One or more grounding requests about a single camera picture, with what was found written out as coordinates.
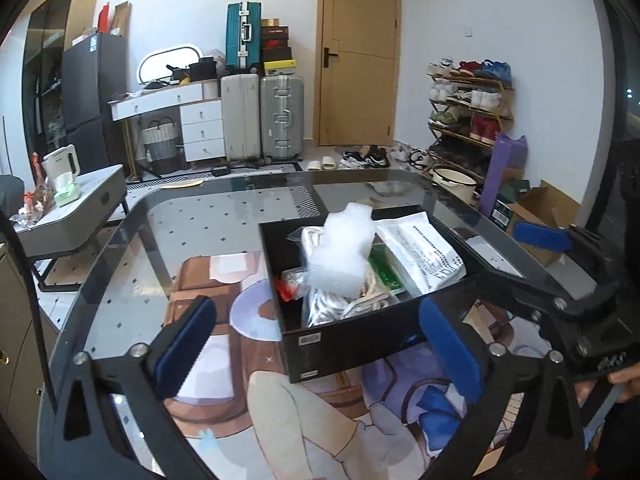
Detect black handbag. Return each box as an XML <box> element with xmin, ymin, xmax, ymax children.
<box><xmin>189</xmin><ymin>57</ymin><xmax>217</xmax><ymax>82</ymax></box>

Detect flat cardboard box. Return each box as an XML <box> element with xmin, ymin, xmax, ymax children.
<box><xmin>111</xmin><ymin>1</ymin><xmax>132</xmax><ymax>36</ymax></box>

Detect teal suitcase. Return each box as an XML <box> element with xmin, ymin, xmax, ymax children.
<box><xmin>225</xmin><ymin>1</ymin><xmax>263</xmax><ymax>72</ymax></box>

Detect striped floor mat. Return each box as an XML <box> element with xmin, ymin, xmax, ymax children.
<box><xmin>125</xmin><ymin>160</ymin><xmax>306</xmax><ymax>191</ymax></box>

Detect black storage box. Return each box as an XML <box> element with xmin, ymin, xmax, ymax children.
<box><xmin>257</xmin><ymin>205</ymin><xmax>493</xmax><ymax>385</ymax></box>

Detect white printed packet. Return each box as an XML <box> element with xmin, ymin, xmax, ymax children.
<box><xmin>375</xmin><ymin>212</ymin><xmax>468</xmax><ymax>298</ymax></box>

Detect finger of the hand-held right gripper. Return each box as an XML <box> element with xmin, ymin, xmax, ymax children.
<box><xmin>514</xmin><ymin>221</ymin><xmax>621</xmax><ymax>301</ymax></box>
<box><xmin>477</xmin><ymin>270</ymin><xmax>571</xmax><ymax>319</ymax></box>

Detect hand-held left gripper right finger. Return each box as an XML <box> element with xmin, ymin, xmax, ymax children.
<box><xmin>417</xmin><ymin>296</ymin><xmax>586</xmax><ymax>480</ymax></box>

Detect silver suitcase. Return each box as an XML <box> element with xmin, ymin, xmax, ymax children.
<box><xmin>259</xmin><ymin>74</ymin><xmax>306</xmax><ymax>161</ymax></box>

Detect printed cartoon table mat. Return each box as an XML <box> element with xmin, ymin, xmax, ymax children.
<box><xmin>100</xmin><ymin>252</ymin><xmax>541</xmax><ymax>480</ymax></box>

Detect purple yoga mat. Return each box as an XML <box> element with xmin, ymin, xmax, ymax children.
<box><xmin>479</xmin><ymin>132</ymin><xmax>530</xmax><ymax>218</ymax></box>

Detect beige cabinet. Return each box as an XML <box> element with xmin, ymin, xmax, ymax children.
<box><xmin>0</xmin><ymin>240</ymin><xmax>61</xmax><ymax>480</ymax></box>

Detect red and white packet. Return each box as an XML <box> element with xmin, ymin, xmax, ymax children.
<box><xmin>277</xmin><ymin>270</ymin><xmax>311</xmax><ymax>303</ymax></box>

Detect wooden door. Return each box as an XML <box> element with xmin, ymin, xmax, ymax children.
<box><xmin>317</xmin><ymin>0</ymin><xmax>403</xmax><ymax>148</ymax></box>

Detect white electric kettle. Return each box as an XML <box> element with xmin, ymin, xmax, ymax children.
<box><xmin>41</xmin><ymin>144</ymin><xmax>80</xmax><ymax>183</ymax></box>

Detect green packet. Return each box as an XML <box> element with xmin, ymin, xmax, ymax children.
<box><xmin>369</xmin><ymin>245</ymin><xmax>407</xmax><ymax>298</ymax></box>

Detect open cardboard box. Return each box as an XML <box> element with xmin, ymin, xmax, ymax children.
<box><xmin>492</xmin><ymin>180</ymin><xmax>583</xmax><ymax>266</ymax></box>

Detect white dressing table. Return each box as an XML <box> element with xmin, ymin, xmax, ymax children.
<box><xmin>110</xmin><ymin>82</ymin><xmax>226</xmax><ymax>163</ymax></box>

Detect grey white laundry basket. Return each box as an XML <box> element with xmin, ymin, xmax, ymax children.
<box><xmin>140</xmin><ymin>116</ymin><xmax>186</xmax><ymax>175</ymax></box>

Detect black red-print shoe box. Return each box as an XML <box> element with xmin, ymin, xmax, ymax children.
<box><xmin>261</xmin><ymin>26</ymin><xmax>290</xmax><ymax>50</ymax></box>

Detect white bubble wrap piece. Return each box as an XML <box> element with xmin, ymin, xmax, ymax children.
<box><xmin>305</xmin><ymin>204</ymin><xmax>376</xmax><ymax>303</ymax></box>

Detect black refrigerator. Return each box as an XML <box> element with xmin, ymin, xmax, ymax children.
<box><xmin>61</xmin><ymin>32</ymin><xmax>128</xmax><ymax>173</ymax></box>

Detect white enamel basin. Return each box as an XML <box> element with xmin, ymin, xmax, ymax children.
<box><xmin>432</xmin><ymin>167</ymin><xmax>483</xmax><ymax>206</ymax></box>

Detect clear bag of white cords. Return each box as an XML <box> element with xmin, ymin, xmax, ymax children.
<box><xmin>300</xmin><ymin>227</ymin><xmax>396</xmax><ymax>333</ymax></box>

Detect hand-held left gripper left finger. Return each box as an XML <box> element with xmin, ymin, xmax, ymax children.
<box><xmin>50</xmin><ymin>295</ymin><xmax>218</xmax><ymax>480</ymax></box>

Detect person's right hand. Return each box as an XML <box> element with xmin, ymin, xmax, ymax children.
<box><xmin>575</xmin><ymin>362</ymin><xmax>640</xmax><ymax>408</ymax></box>

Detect dark jacket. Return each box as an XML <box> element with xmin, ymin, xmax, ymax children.
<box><xmin>0</xmin><ymin>175</ymin><xmax>26</xmax><ymax>216</ymax></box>

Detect grey side table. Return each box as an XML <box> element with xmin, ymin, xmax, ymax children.
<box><xmin>10</xmin><ymin>165</ymin><xmax>128</xmax><ymax>293</ymax></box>

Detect red snack wrappers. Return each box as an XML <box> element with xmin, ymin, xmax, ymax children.
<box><xmin>12</xmin><ymin>152</ymin><xmax>56</xmax><ymax>228</ymax></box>

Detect dark glass cabinet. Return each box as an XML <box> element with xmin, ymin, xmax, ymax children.
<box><xmin>22</xmin><ymin>0</ymin><xmax>98</xmax><ymax>161</ymax></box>

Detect scattered sneakers group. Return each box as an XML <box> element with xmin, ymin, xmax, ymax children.
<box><xmin>340</xmin><ymin>142</ymin><xmax>436</xmax><ymax>171</ymax></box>

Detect wooden shoe rack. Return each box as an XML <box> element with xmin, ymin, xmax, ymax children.
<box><xmin>426</xmin><ymin>72</ymin><xmax>516</xmax><ymax>181</ymax></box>

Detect oval mirror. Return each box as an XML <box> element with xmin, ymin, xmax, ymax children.
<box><xmin>137</xmin><ymin>44</ymin><xmax>202</xmax><ymax>86</ymax></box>

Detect shoe rack with shoes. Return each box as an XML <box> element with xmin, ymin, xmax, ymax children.
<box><xmin>427</xmin><ymin>57</ymin><xmax>513</xmax><ymax>171</ymax></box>

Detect white suitcase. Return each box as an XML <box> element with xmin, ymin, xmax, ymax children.
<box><xmin>220</xmin><ymin>72</ymin><xmax>263</xmax><ymax>161</ymax></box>

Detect green tissue pack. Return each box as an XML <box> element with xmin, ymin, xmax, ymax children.
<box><xmin>52</xmin><ymin>172</ymin><xmax>82</xmax><ymax>207</ymax></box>

